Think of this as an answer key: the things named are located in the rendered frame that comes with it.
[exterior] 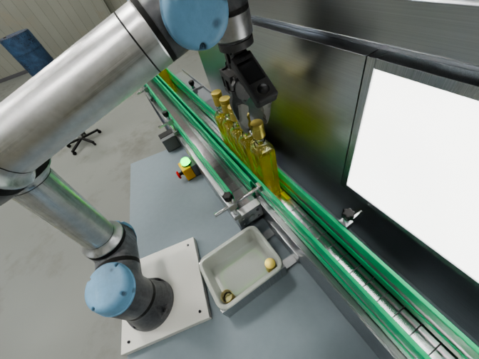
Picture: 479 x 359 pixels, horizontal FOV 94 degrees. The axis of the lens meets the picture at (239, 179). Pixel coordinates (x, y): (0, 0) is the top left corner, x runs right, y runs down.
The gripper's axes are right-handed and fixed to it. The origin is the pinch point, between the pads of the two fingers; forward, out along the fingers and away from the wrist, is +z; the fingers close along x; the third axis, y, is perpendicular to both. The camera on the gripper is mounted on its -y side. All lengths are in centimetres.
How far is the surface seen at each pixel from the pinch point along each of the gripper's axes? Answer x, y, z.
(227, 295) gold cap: 29, -20, 37
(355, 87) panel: -13.3, -16.7, -10.6
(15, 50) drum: 239, 618, 31
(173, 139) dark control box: 24, 63, 33
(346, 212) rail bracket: -7.3, -25.5, 14.8
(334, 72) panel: -12.8, -11.8, -12.2
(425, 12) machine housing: -14.7, -23.8, -22.4
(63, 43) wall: 181, 762, 68
